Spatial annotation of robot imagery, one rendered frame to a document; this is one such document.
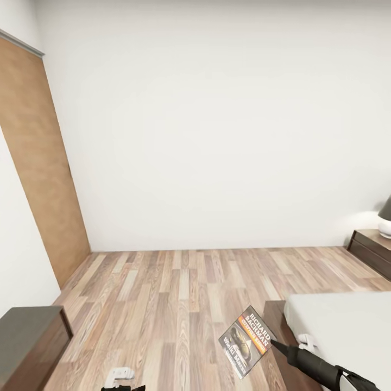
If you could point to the hardback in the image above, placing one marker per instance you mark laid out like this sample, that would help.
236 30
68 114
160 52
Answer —
246 341

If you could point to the bench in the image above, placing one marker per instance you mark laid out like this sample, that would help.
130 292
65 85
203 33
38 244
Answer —
32 342

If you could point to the nightstand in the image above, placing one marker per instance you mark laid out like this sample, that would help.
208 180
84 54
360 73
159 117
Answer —
373 249

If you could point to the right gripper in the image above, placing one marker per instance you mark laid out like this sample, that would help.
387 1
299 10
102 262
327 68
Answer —
302 359

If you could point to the sliding door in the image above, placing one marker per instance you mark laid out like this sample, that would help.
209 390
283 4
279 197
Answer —
30 126

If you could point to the bed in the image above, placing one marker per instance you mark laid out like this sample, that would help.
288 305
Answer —
353 330

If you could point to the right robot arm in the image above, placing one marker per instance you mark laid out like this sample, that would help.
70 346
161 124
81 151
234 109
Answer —
335 378

